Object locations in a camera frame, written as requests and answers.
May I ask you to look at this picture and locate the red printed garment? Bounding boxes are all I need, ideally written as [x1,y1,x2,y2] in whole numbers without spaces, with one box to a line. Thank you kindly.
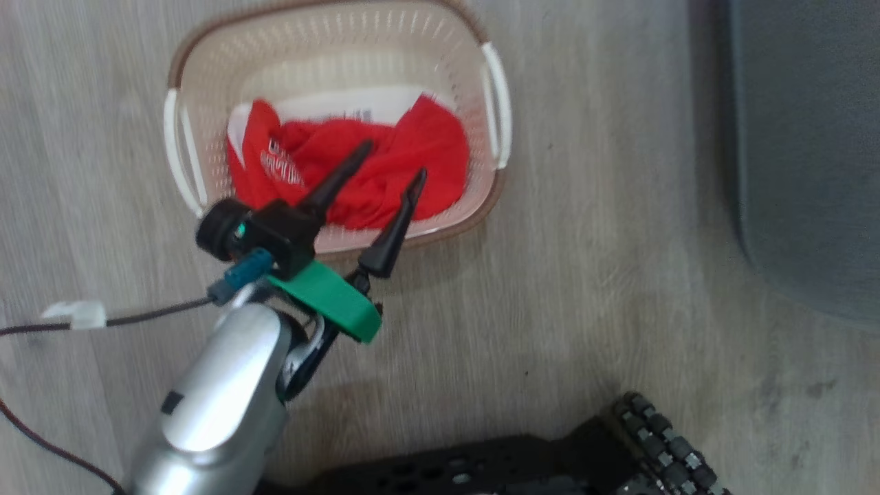
[225,94,471,230]

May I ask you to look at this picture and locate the beige plastic laundry basket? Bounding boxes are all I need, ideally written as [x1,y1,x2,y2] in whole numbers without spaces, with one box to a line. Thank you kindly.
[163,0,514,256]

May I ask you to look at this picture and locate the white tape tag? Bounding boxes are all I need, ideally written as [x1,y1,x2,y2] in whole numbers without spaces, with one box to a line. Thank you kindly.
[40,300,108,330]

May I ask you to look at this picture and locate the dark red cable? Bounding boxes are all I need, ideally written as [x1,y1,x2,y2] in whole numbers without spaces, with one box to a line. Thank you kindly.
[0,399,126,495]

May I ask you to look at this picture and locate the black cable with blue plug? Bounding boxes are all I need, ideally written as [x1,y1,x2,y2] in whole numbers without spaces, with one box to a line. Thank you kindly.
[0,247,276,338]

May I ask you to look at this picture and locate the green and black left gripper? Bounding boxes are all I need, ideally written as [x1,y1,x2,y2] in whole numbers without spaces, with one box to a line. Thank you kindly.
[264,140,428,344]

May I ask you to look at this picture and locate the grey sofa seat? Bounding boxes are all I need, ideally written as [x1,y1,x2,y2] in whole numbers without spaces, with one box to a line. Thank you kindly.
[727,0,880,333]

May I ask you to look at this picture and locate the black roller wheel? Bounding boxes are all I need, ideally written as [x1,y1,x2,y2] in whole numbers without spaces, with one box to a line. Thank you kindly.
[610,390,731,495]

